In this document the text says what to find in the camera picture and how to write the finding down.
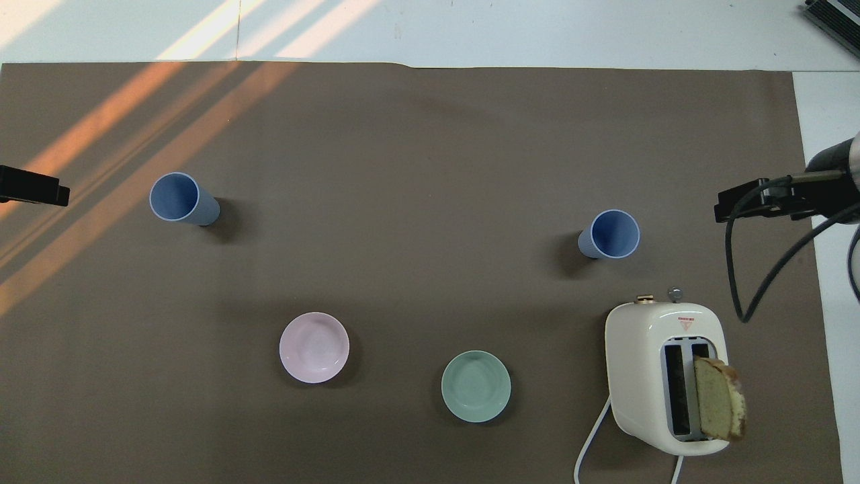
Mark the bread slice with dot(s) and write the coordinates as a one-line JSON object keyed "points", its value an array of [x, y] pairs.
{"points": [[720, 400]]}

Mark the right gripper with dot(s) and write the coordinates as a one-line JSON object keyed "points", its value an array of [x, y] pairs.
{"points": [[828, 181]]}

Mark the blue plastic cup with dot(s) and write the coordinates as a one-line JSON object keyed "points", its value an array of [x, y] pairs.
{"points": [[176, 197], [614, 234]]}

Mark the cream white toaster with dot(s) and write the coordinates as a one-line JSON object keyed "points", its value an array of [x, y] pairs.
{"points": [[637, 363]]}

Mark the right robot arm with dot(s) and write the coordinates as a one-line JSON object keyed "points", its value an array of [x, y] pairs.
{"points": [[856, 161]]}

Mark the green plate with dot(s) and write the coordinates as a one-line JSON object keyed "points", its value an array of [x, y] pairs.
{"points": [[476, 386]]}

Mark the black stand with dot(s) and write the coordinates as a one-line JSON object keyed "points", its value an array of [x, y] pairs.
{"points": [[836, 15]]}

